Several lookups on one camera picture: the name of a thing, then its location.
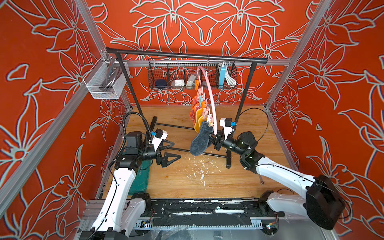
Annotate dark grey insole front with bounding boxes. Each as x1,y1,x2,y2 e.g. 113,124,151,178
190,122,214,156

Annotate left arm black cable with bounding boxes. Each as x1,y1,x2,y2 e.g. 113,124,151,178
121,111,153,142

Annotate black metal clothes rack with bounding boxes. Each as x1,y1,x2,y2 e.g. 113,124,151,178
106,47,268,169

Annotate grey item in basket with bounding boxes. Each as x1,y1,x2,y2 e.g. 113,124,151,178
186,74,197,90

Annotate black wire wall basket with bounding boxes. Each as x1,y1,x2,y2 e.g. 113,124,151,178
148,61,238,90

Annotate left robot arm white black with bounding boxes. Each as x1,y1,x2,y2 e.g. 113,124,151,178
79,129,180,240

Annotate yellow insole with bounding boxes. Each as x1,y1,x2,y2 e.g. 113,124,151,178
196,108,203,120
194,116,205,133

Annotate white box in basket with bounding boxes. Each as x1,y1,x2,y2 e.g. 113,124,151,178
171,79,185,88

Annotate red insole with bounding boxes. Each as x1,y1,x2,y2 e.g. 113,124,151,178
193,96,200,106
190,104,200,123

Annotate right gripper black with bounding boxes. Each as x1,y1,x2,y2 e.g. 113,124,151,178
204,131,248,159

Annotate yellow insole front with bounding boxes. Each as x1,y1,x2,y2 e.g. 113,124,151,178
194,116,205,133

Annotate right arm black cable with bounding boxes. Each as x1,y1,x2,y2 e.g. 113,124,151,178
235,107,270,143

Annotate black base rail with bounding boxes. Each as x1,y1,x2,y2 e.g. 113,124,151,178
140,198,285,229

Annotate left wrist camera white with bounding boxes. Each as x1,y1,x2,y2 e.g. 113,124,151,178
152,129,168,151

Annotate light blue box in basket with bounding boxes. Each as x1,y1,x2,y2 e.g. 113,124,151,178
218,63,227,89

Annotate green plastic tool case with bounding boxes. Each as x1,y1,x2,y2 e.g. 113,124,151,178
128,160,153,196

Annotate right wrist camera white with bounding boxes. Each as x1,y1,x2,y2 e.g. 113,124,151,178
220,118,237,140

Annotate dark blue round item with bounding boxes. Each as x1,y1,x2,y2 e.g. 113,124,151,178
155,79,168,89

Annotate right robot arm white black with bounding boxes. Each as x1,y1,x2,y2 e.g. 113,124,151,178
205,132,346,230

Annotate red insole front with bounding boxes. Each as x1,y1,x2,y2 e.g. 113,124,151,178
190,104,200,123

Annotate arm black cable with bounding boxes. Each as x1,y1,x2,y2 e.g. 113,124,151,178
235,107,270,143
121,111,153,142

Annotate pink clip hanger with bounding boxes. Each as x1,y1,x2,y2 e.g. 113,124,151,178
195,66,218,135

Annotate white mesh wall basket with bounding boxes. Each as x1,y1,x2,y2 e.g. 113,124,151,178
83,59,128,100

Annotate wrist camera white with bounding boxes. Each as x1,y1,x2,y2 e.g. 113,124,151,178
220,118,237,140
152,129,168,151

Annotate white cable in basket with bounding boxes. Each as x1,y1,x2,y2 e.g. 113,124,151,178
224,71,238,87

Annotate red insole rear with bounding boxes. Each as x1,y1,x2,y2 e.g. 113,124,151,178
193,96,200,106

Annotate yellow insole rear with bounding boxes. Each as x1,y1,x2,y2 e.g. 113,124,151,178
196,108,203,120

